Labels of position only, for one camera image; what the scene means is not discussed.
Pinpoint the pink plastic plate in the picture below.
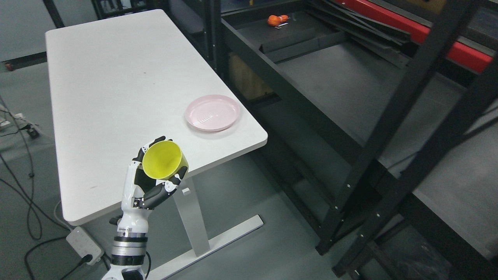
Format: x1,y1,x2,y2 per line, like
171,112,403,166
184,94,240,132

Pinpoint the orange toy object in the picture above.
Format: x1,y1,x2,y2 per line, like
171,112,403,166
267,15,289,27

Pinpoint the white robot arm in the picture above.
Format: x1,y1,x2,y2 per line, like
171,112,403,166
102,232,148,280

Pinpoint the yellow plastic cup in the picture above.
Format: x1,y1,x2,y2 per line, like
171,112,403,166
142,140,189,180

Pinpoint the white power strip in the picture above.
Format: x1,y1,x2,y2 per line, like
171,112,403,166
66,226,104,265

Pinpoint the black metal shelving rack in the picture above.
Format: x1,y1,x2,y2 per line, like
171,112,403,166
167,0,498,280

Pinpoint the red metal beam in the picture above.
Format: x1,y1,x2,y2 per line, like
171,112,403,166
335,0,493,74

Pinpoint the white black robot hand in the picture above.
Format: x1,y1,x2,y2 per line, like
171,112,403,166
117,135,188,233

